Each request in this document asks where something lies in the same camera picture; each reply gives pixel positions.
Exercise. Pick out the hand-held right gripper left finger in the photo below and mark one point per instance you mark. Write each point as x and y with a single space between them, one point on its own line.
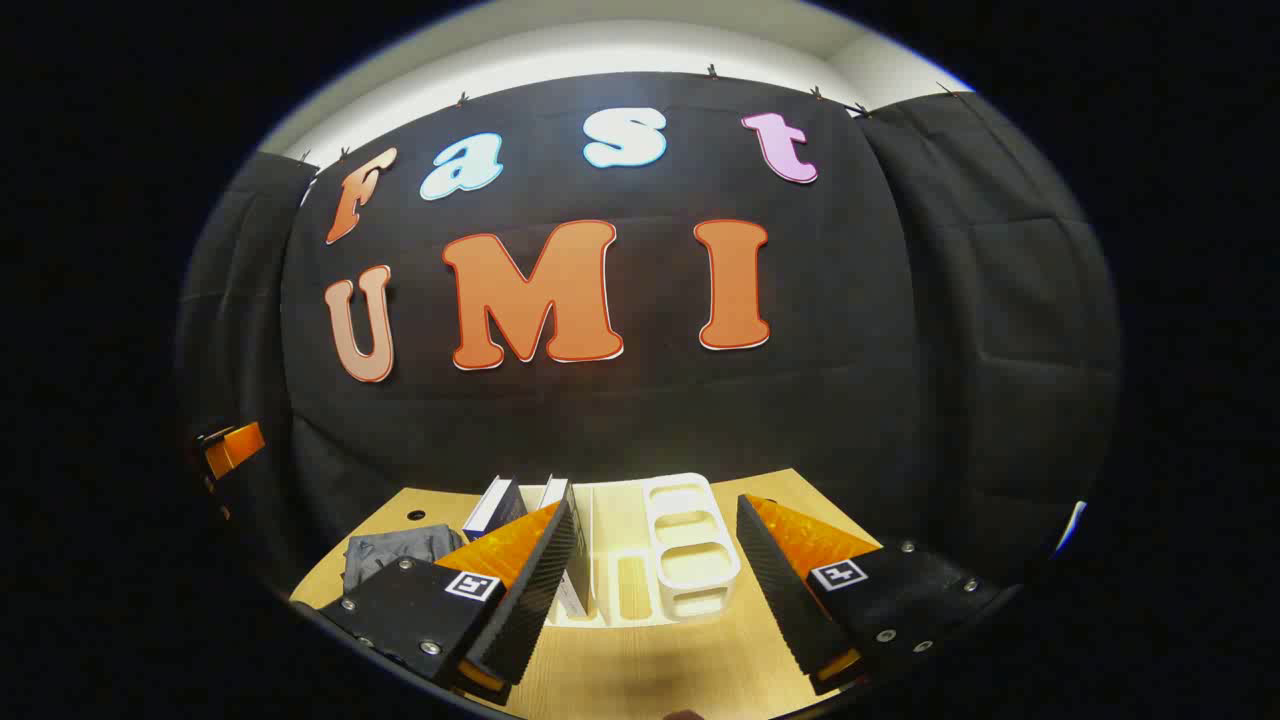
535 590

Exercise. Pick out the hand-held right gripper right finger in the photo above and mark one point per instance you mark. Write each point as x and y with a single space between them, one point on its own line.
780 590

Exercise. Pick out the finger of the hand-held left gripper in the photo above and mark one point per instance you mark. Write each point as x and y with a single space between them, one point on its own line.
235 445

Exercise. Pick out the blue cover book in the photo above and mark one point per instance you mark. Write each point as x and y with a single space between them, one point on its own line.
495 505

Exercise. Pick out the white bookshelf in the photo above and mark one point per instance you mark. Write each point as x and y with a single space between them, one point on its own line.
690 560

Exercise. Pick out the portrait cover book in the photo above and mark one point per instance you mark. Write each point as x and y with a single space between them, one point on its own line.
553 492

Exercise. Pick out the grey schoolbag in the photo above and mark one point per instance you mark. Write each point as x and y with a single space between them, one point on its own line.
390 555

